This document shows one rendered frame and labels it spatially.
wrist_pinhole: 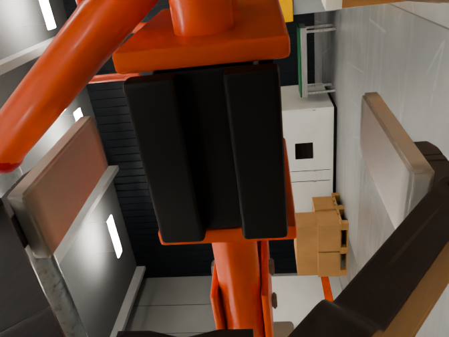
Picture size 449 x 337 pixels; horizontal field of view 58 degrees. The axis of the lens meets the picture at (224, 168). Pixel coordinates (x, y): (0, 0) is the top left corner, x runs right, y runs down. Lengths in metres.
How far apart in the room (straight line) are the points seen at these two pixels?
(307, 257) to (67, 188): 7.61
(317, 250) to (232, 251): 7.47
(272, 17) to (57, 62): 0.09
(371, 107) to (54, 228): 0.14
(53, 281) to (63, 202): 7.03
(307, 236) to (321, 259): 0.58
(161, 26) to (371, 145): 0.10
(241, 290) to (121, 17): 0.14
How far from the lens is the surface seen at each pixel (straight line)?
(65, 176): 0.18
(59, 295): 7.40
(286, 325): 0.32
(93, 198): 11.24
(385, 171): 0.16
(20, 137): 0.21
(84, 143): 0.20
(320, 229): 7.34
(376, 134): 0.18
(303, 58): 7.61
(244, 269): 0.20
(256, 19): 0.16
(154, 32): 0.16
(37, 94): 0.20
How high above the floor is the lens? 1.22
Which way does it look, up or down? 7 degrees up
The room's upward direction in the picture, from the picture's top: 94 degrees counter-clockwise
